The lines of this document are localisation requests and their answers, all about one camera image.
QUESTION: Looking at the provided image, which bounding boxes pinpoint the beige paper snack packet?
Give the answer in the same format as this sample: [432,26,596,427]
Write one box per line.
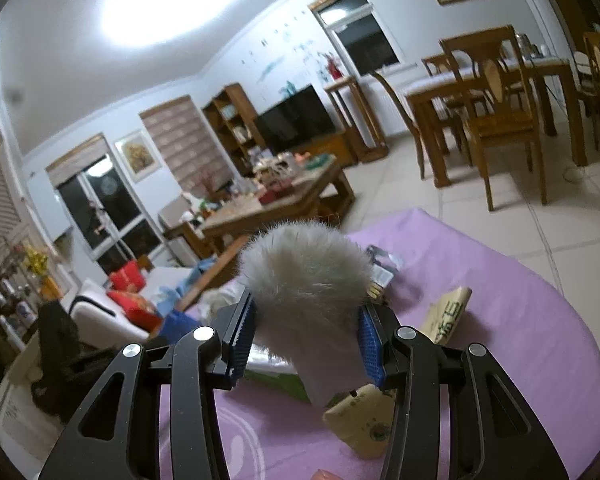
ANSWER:
[323,384,396,460]

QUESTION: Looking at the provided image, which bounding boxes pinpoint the grey fluffy fur ball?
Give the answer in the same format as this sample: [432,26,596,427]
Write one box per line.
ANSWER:
[238,222,372,408]

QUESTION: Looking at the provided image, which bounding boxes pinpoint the white sofa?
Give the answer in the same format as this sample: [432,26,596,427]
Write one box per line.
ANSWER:
[67,266,193,349]

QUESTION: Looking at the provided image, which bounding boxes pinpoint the beige paper wrapper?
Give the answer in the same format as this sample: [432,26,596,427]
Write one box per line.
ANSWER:
[419,286,472,346]

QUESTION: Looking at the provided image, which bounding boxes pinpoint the red cushion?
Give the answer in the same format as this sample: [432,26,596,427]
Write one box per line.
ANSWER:
[107,290,162,333]

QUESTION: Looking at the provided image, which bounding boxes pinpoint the purple table cloth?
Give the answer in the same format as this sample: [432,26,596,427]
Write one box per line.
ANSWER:
[157,207,600,480]

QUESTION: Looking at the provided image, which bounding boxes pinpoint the wooden chair backrest near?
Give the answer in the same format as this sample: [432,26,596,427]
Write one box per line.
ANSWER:
[175,235,250,312]

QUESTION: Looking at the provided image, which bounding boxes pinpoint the framed yellow flower picture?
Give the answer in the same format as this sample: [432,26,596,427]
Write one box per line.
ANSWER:
[114,129,161,183]

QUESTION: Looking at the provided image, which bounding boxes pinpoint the tall wooden plant stand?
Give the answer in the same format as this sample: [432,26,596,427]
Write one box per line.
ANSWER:
[324,76,389,164]

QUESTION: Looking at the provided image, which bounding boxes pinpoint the wooden coffee table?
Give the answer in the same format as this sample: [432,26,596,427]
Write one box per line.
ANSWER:
[201,155,355,252]

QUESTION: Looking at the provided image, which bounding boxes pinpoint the wooden side chair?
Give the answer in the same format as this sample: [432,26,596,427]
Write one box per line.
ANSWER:
[370,70,425,181]

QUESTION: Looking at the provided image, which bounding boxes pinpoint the wooden dining chair front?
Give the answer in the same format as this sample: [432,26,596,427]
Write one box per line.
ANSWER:
[440,25,547,211]

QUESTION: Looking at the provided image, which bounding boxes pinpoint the wooden bookshelf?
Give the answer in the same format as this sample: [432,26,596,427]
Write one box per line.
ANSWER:
[202,82,268,177]

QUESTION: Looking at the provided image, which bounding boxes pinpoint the wooden dining table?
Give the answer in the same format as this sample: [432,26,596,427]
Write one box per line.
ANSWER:
[404,58,588,188]

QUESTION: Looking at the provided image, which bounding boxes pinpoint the black television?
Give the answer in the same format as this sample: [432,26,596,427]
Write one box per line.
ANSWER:
[254,86,336,154]

